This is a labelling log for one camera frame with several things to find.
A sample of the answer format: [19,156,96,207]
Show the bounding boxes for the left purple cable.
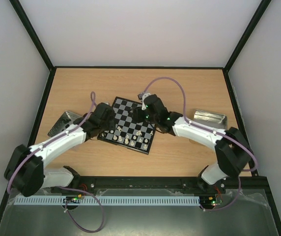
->
[7,91,97,195]

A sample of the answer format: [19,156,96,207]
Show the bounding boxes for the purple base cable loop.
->
[56,185,106,233]

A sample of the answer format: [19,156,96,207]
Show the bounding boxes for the left metal tray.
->
[47,111,81,138]

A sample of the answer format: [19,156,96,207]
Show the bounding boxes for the black aluminium frame rail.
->
[7,175,269,195]

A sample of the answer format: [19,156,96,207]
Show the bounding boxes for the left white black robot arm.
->
[4,103,115,197]

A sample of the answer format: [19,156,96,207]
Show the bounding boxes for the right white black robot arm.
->
[132,92,252,193]

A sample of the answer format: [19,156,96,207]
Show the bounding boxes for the right metal tray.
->
[193,109,228,129]

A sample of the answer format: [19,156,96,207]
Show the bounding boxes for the light blue cable duct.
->
[14,196,200,207]

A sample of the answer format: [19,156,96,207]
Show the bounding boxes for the metal tray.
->
[47,111,81,138]
[193,109,228,129]

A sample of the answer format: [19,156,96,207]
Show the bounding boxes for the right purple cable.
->
[145,77,259,172]

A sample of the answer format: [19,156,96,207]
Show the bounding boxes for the black and grey chessboard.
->
[97,96,156,154]

